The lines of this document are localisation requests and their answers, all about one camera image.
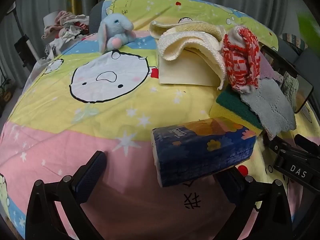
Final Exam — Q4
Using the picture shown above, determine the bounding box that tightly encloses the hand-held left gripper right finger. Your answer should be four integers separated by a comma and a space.
216, 166, 293, 240

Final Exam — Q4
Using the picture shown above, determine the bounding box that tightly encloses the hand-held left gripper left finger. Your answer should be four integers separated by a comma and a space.
25, 150, 108, 240

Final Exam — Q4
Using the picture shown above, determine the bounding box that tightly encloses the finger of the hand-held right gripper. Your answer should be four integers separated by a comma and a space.
294, 134, 320, 153
262, 134, 285, 157

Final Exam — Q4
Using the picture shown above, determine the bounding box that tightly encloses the blue floral tissue pack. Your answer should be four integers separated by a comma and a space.
151, 119, 257, 188

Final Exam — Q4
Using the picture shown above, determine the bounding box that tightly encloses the green fluffy cloth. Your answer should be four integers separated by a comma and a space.
281, 75, 299, 108

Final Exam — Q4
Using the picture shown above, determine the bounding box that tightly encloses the purple cloth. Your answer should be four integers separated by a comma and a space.
257, 52, 282, 80

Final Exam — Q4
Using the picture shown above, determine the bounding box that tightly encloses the grey cloth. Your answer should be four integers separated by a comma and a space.
240, 77, 297, 140

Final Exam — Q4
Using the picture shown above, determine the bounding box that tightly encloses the printed pastel bed sheet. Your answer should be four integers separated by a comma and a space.
0, 0, 320, 240

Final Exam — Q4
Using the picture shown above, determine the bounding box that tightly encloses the black tray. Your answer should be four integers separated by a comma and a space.
260, 44, 314, 114

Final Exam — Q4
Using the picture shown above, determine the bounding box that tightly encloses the yellow green sponge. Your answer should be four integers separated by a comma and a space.
209, 85, 264, 137

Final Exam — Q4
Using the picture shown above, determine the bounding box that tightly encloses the grey sofa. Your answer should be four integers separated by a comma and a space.
276, 32, 320, 80

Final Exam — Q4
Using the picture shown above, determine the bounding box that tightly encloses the red white patterned cloth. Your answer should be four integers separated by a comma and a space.
222, 26, 262, 95

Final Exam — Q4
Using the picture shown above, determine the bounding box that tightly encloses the patterned pillow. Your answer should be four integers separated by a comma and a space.
280, 32, 308, 50

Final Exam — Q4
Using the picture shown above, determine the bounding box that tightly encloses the potted plant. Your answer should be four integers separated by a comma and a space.
0, 65, 13, 105

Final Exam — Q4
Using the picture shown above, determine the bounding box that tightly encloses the cream fluffy towel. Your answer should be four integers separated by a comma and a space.
157, 31, 227, 90

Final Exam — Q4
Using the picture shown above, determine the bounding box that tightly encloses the black stand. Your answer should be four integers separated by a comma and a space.
6, 1, 38, 68

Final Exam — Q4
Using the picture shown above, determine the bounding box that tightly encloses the blue elephant plush toy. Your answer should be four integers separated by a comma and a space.
97, 14, 137, 53

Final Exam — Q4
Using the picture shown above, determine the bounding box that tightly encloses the yellow towel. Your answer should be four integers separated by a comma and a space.
149, 20, 227, 39

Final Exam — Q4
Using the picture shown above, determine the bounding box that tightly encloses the pile of clothes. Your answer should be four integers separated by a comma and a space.
41, 10, 90, 55

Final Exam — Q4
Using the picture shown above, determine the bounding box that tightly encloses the grey headboard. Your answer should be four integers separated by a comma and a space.
89, 4, 105, 34

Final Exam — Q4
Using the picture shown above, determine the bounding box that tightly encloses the white lampshade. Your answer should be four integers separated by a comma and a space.
42, 11, 63, 27

